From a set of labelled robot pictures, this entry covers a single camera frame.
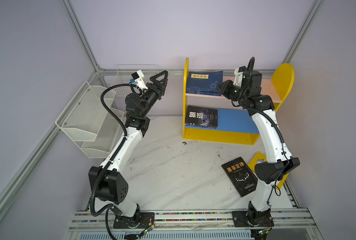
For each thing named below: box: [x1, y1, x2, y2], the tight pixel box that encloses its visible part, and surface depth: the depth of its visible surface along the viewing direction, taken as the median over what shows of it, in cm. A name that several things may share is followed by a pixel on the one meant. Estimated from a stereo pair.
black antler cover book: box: [221, 156, 258, 198], surface depth 90 cm
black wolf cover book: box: [185, 105, 218, 129], surface depth 98 cm
